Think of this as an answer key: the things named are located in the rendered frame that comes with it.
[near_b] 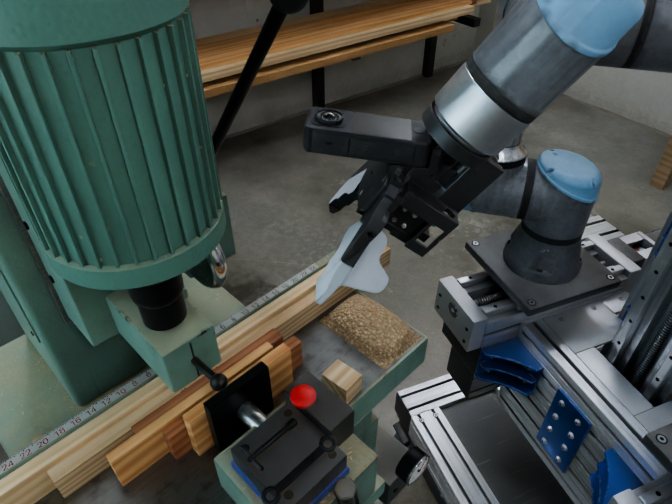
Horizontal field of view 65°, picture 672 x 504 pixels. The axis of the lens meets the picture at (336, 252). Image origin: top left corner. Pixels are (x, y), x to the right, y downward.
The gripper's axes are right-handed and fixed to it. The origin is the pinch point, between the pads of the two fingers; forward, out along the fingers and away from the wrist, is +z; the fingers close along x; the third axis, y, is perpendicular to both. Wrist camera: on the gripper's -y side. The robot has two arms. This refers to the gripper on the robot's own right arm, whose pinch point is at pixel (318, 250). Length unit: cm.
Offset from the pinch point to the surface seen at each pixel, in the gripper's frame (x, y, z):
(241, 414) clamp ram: -8.1, 4.2, 22.2
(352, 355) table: 6.8, 18.4, 19.8
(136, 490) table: -16.1, -2.4, 33.5
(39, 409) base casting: 0, -17, 56
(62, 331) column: 2.3, -19.2, 37.6
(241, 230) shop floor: 148, 22, 131
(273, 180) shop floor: 193, 29, 127
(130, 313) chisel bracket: -2.4, -13.2, 20.7
